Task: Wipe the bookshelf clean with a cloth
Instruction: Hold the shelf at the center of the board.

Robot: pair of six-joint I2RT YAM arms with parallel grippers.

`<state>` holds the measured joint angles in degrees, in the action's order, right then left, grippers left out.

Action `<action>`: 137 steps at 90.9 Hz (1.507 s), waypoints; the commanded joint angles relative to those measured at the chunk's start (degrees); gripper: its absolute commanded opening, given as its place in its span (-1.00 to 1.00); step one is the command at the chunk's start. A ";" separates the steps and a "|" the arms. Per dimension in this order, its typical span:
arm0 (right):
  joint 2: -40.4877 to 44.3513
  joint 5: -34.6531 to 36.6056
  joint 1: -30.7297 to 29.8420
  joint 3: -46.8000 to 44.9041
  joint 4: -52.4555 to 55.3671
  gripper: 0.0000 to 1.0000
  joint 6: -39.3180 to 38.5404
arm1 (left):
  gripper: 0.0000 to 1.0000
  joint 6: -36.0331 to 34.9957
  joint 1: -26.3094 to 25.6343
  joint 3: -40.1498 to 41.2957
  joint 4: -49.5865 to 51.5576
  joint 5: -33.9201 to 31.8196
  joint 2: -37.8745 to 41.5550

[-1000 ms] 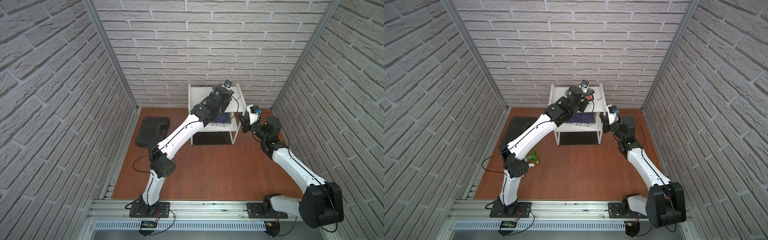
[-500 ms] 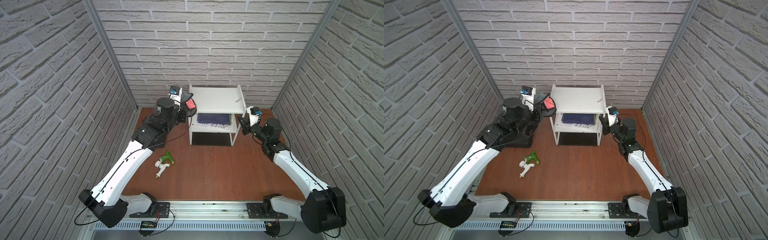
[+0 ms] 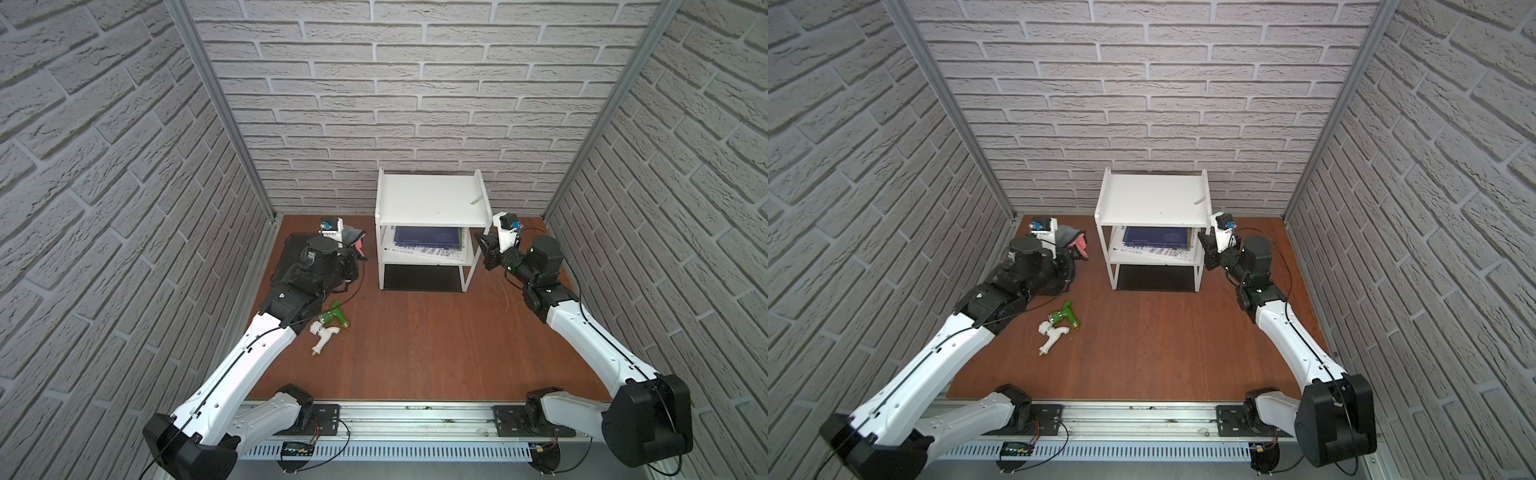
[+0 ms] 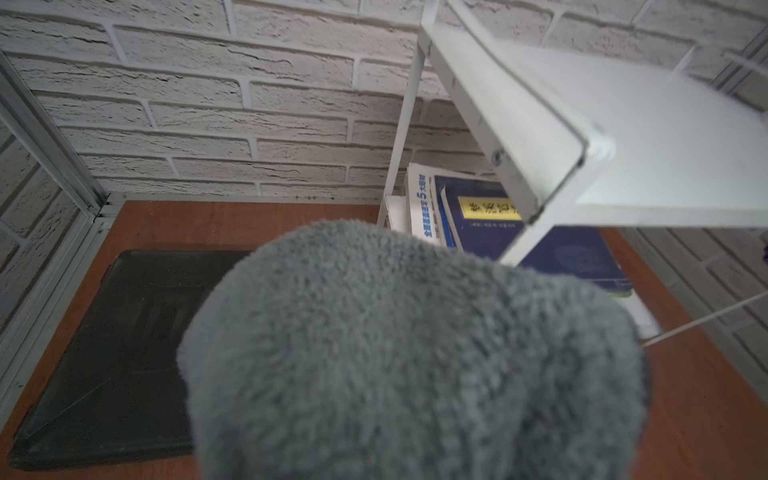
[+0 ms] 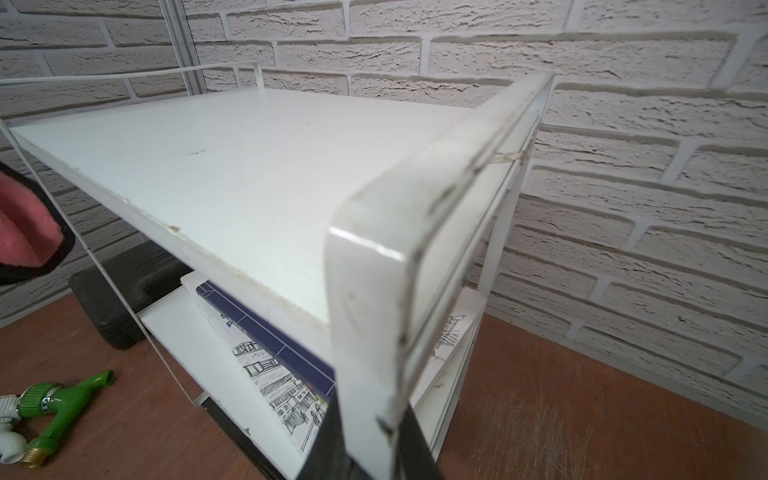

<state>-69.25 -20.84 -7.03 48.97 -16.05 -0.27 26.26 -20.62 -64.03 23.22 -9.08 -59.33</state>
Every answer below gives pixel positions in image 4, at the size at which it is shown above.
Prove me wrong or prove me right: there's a grey and pink cloth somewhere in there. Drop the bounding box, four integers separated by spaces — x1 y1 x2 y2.
177 221 650 479

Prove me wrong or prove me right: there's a white small bookshelf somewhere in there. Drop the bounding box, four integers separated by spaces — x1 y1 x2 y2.
376 0 768 349

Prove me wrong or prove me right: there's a white printed book on shelf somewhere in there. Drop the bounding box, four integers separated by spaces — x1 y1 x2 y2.
405 161 499 247

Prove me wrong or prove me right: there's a black plastic tool case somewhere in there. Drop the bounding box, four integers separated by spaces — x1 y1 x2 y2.
8 250 246 471

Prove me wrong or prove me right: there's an aluminium corner post left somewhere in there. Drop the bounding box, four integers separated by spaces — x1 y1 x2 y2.
1 56 106 424

